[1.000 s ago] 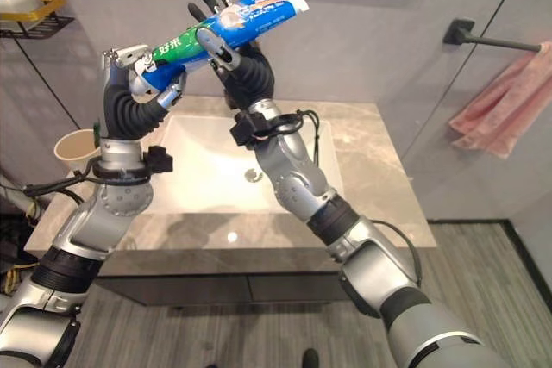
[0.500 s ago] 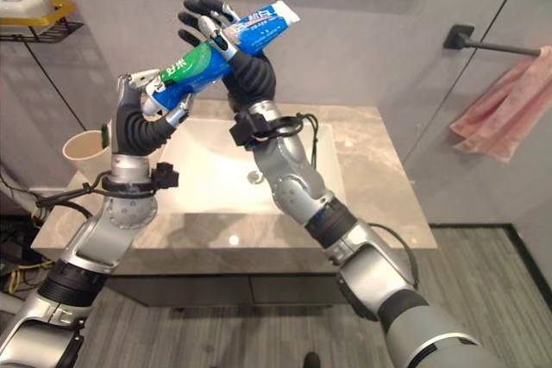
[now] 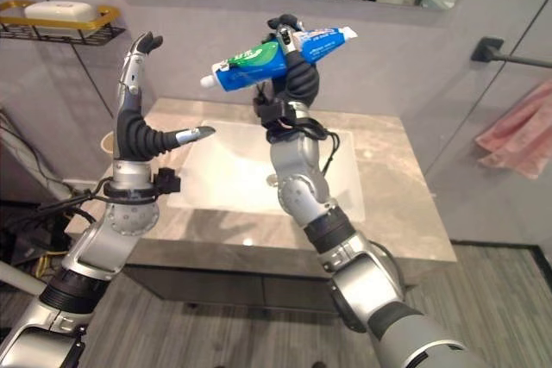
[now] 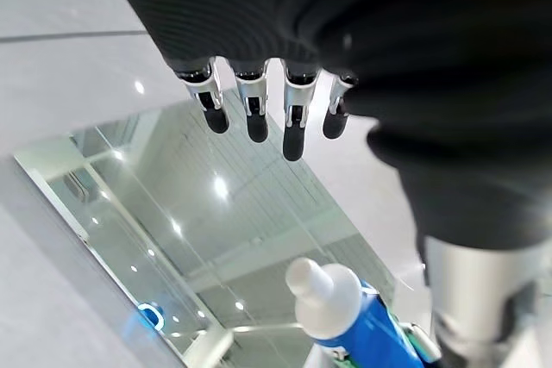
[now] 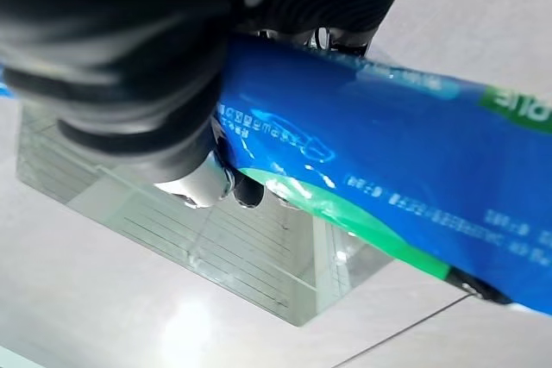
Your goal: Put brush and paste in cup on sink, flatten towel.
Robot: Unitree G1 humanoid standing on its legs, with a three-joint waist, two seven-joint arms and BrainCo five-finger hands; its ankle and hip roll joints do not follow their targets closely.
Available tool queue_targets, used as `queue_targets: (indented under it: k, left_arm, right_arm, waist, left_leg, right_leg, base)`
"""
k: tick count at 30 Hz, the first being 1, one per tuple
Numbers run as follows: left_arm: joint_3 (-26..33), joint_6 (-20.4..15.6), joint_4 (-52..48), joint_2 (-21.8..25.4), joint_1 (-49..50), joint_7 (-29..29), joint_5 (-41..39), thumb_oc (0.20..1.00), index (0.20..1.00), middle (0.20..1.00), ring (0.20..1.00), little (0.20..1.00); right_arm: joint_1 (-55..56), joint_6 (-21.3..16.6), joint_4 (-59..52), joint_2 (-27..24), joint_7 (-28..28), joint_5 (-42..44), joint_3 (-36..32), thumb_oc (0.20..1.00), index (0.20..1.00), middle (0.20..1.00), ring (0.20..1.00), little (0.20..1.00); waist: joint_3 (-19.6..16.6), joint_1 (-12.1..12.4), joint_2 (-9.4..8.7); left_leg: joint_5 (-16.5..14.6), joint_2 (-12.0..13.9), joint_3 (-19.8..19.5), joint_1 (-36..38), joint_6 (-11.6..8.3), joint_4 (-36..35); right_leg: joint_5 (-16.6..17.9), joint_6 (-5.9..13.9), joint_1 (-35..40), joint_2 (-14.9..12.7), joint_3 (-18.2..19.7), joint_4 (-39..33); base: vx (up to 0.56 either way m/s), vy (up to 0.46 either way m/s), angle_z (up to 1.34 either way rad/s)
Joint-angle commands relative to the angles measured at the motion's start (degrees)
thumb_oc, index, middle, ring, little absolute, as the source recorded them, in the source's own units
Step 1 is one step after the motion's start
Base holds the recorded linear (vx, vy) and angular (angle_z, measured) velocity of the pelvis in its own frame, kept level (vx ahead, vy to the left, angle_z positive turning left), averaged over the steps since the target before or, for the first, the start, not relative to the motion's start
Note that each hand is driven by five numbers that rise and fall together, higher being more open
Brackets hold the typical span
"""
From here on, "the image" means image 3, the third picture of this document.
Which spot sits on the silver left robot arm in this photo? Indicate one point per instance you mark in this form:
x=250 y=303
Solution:
x=86 y=251

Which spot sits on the beige cup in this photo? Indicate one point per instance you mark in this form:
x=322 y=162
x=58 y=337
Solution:
x=108 y=144

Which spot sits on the white sink basin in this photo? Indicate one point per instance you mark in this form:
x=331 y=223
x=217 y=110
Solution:
x=241 y=170

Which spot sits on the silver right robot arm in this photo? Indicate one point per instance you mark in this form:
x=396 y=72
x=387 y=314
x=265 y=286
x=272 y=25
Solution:
x=345 y=256

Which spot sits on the grey marble vanity cabinet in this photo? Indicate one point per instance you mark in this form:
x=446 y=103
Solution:
x=388 y=195

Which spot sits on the black towel bar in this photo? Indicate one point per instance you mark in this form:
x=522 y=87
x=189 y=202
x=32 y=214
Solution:
x=509 y=55

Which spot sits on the blue green toothpaste tube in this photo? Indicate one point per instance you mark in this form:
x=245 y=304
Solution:
x=254 y=66

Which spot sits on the white pipe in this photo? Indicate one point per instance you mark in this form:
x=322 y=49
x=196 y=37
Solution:
x=19 y=279

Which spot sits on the pink towel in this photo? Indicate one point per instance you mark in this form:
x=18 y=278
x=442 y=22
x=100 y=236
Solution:
x=522 y=131

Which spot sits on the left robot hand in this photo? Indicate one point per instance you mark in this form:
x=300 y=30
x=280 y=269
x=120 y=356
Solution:
x=131 y=126

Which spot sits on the white soap box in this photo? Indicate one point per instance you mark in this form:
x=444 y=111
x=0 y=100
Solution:
x=59 y=14

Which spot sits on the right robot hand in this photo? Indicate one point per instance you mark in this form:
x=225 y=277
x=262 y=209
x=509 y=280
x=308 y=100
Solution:
x=302 y=79

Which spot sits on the chrome sink drain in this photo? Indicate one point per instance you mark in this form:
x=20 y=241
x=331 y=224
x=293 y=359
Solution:
x=271 y=179

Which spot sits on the black gold wall shelf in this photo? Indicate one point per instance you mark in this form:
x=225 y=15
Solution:
x=64 y=27

